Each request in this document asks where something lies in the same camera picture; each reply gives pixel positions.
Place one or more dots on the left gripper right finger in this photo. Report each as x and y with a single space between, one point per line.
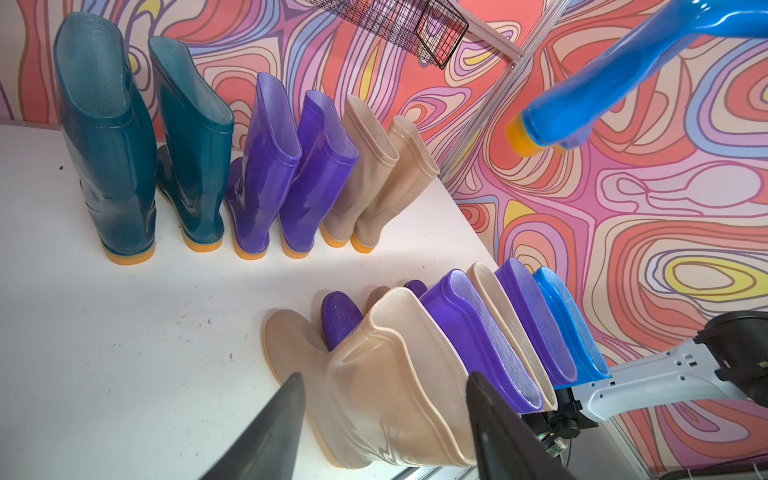
505 447

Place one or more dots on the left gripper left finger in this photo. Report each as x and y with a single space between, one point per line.
267 448

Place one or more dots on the blue boot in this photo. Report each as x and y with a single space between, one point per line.
589 361
565 114

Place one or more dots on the dark purple boot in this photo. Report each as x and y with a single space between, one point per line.
260 179
328 158

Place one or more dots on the beige boot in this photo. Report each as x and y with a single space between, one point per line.
414 171
377 158
393 390
502 310

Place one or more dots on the teal boot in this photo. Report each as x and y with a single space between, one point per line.
109 135
194 161

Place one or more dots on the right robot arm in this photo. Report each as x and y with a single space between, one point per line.
727 359

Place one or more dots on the purple boot front left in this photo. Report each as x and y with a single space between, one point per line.
457 308

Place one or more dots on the purple boot front right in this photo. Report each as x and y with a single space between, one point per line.
538 321

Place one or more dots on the black wire basket back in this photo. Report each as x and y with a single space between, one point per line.
430 30

